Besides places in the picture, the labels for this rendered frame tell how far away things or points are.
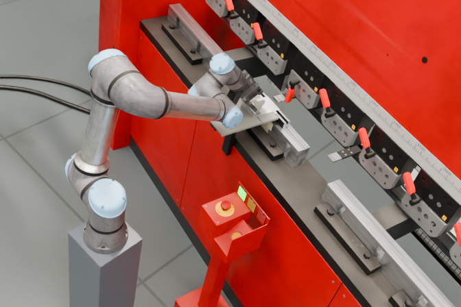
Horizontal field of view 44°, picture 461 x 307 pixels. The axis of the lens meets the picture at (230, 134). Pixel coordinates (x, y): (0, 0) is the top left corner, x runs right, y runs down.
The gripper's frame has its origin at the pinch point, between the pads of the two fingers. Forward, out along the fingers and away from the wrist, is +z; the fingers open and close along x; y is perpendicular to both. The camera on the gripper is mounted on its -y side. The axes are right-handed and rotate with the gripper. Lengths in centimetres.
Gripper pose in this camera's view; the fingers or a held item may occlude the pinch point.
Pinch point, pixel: (252, 107)
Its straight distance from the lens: 221.3
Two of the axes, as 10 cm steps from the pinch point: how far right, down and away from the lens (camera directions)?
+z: 4.0, 3.7, 8.4
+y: 7.5, -6.6, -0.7
